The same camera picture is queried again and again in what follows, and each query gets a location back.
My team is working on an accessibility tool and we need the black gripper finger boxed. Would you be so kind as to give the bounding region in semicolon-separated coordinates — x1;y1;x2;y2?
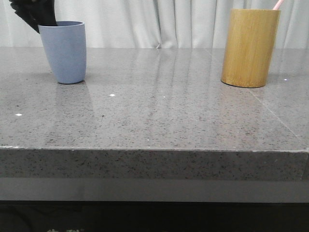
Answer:
10;0;57;33

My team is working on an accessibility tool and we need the blue plastic cup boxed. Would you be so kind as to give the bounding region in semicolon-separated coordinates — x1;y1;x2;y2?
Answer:
39;21;86;84

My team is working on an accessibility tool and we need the white curtain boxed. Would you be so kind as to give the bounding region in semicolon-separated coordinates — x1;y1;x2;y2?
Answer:
0;0;309;48

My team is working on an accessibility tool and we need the bamboo cylindrical holder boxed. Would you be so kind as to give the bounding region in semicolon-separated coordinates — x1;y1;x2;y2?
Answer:
221;9;281;88

